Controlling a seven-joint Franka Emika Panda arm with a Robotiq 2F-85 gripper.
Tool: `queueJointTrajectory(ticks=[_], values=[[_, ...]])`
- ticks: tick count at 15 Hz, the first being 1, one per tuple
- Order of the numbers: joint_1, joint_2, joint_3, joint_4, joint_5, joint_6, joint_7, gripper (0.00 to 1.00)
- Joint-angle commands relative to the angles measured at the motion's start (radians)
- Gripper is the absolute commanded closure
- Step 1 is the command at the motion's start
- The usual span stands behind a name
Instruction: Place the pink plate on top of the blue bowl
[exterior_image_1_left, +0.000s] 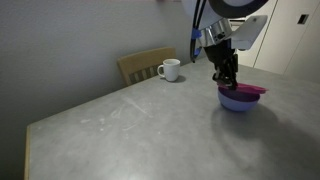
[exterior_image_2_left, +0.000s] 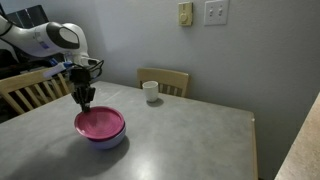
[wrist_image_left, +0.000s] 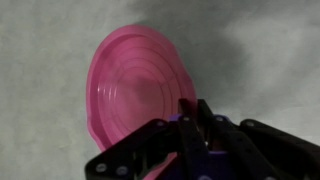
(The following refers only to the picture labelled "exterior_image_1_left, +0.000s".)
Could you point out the tall white cabinet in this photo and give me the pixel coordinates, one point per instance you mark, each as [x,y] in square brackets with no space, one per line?
[286,43]

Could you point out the blue plastic bowl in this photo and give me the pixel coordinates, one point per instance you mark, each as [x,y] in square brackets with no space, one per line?
[238,102]

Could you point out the white ceramic mug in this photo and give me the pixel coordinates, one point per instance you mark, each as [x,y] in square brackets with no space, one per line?
[171,71]

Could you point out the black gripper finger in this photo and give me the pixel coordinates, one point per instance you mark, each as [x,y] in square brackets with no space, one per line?
[233,80]
[221,77]

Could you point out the wooden chair with slatted back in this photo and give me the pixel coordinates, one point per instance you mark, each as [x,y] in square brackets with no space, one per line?
[143,60]

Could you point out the pink round plate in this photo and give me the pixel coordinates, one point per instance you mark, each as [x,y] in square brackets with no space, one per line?
[250,88]

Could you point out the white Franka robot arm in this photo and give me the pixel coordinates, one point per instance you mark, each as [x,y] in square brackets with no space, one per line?
[216,13]

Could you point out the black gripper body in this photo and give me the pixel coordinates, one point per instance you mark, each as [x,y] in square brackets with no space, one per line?
[221,55]

